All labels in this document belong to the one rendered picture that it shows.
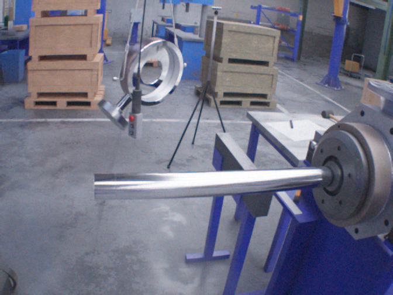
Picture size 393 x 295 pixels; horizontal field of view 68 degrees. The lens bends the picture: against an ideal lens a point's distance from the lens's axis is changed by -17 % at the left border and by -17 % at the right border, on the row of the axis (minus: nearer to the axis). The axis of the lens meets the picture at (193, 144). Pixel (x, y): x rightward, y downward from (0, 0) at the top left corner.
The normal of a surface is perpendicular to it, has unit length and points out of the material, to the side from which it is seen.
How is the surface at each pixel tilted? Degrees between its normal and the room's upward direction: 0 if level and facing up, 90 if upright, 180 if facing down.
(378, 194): 81
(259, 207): 90
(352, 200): 94
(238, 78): 90
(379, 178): 65
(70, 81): 90
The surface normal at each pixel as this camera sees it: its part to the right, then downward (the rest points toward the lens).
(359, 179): -0.65, 0.01
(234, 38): 0.34, 0.41
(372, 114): -0.97, 0.00
